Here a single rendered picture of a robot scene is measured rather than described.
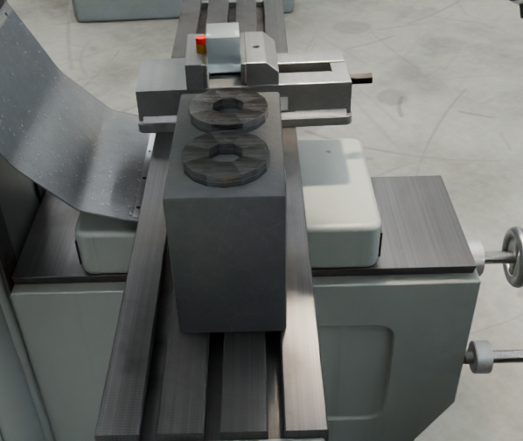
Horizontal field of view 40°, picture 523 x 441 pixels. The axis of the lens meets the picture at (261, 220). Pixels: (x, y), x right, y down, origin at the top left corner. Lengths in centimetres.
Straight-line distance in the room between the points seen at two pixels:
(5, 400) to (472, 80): 264
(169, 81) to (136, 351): 52
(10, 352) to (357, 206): 64
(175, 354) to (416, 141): 225
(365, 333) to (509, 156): 173
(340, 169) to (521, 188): 154
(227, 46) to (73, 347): 59
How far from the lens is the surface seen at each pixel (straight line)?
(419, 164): 279
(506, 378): 204
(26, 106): 120
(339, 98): 118
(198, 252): 73
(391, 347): 133
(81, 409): 146
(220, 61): 117
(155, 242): 94
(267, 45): 120
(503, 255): 142
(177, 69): 122
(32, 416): 145
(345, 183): 124
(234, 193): 69
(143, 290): 87
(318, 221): 114
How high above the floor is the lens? 148
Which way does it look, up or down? 37 degrees down
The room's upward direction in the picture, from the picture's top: 1 degrees counter-clockwise
